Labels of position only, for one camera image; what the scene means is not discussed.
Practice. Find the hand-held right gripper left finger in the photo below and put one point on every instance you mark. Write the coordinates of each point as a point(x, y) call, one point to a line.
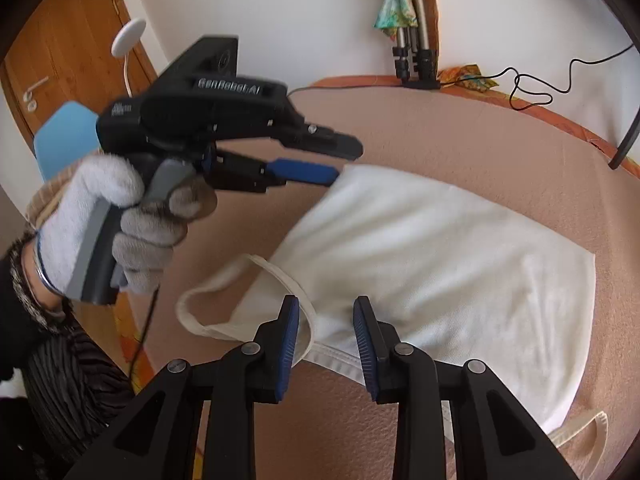
point(289, 340)

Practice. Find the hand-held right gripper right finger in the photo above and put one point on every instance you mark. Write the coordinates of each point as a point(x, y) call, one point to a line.
point(364, 350)

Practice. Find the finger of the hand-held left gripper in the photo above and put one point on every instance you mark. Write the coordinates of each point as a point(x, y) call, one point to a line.
point(305, 172)
point(335, 146)

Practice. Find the white camisole top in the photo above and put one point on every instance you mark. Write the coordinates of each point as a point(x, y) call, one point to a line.
point(425, 270)

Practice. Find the person's left forearm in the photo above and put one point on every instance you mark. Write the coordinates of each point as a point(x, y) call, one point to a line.
point(15, 310)

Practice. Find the person's left hand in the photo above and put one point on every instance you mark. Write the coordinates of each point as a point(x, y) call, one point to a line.
point(70, 220)

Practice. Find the white gooseneck lamp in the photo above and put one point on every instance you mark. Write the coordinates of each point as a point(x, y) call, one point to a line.
point(129, 35)

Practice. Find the light blue chair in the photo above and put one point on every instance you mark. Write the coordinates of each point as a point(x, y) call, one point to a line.
point(65, 130)

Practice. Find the colourful patterned scarf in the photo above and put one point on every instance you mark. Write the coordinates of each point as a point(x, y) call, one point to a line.
point(395, 10)

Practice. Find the wooden door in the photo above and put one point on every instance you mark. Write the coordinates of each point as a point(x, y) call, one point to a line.
point(75, 25)

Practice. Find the folded silver tripod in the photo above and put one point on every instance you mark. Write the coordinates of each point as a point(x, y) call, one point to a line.
point(422, 20)

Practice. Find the black pleated garment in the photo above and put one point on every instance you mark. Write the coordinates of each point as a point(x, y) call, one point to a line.
point(75, 390)

